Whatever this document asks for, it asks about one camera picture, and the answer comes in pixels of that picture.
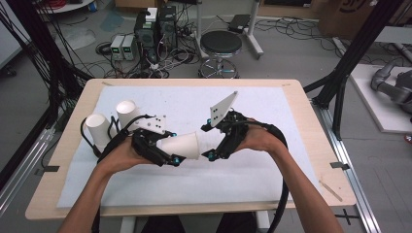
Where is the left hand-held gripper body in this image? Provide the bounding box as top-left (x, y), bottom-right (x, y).
top-left (129, 114), bottom-right (169, 167)

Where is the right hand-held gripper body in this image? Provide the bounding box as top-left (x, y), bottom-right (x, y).
top-left (208, 90), bottom-right (252, 160)

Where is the single white paper cup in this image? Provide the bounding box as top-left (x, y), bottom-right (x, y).
top-left (159, 131), bottom-right (200, 161)

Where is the stack of white paper cups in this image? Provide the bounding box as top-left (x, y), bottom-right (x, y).
top-left (116, 100), bottom-right (142, 132)
top-left (85, 113), bottom-right (113, 150)

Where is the person's left hand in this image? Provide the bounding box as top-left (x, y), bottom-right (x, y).
top-left (97, 136), bottom-right (154, 173)

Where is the person's right hand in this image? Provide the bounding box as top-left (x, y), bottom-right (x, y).
top-left (233, 123), bottom-right (289, 158)

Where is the white table mat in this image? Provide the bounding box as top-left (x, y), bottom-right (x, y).
top-left (56, 85), bottom-right (321, 209)

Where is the person's left leg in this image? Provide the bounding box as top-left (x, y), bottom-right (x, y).
top-left (140, 214), bottom-right (183, 233)

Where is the person's leg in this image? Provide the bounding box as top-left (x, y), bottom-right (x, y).
top-left (216, 212), bottom-right (258, 233)
top-left (140, 214), bottom-right (183, 233)

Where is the person's right leg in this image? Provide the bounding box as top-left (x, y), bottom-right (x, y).
top-left (216, 212), bottom-right (258, 233)

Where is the black round stool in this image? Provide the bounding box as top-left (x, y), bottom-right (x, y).
top-left (197, 29), bottom-right (244, 80)

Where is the white metal stand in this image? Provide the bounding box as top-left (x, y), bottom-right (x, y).
top-left (193, 0), bottom-right (265, 60)

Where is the light wooden table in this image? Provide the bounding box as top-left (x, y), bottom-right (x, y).
top-left (24, 78), bottom-right (358, 233)

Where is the grey bench power supply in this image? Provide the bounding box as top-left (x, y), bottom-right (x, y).
top-left (109, 34), bottom-right (126, 61)
top-left (121, 34), bottom-right (139, 62)

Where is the black tape strip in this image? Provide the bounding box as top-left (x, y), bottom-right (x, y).
top-left (34, 165), bottom-right (60, 177)
top-left (329, 161), bottom-right (351, 171)

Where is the black computer tower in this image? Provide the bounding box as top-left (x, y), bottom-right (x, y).
top-left (157, 4), bottom-right (179, 50)
top-left (133, 11), bottom-right (160, 63)

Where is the flat black device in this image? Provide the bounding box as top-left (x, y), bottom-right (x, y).
top-left (227, 14), bottom-right (252, 34)

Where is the thin wooden stick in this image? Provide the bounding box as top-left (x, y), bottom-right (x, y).
top-left (318, 179), bottom-right (344, 203)

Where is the white floor platform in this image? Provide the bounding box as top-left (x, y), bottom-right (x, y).
top-left (349, 63), bottom-right (412, 134)

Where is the brown cardboard box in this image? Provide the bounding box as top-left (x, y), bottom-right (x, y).
top-left (318, 0), bottom-right (379, 41)

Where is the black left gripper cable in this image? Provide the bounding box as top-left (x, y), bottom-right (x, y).
top-left (93, 114), bottom-right (156, 165)

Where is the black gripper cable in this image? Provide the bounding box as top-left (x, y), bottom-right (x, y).
top-left (232, 118), bottom-right (291, 233)
top-left (93, 114), bottom-right (156, 165)

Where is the tangle of floor cables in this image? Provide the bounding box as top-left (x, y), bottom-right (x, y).
top-left (94, 40), bottom-right (202, 80)

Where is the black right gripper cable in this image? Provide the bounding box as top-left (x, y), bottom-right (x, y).
top-left (232, 118), bottom-right (291, 233)

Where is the aluminium floor rail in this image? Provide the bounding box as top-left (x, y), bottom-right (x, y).
top-left (0, 126), bottom-right (55, 216)
top-left (310, 99), bottom-right (383, 233)

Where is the black metal frame post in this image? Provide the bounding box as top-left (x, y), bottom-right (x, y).
top-left (303, 0), bottom-right (404, 141)
top-left (5, 0), bottom-right (84, 101)

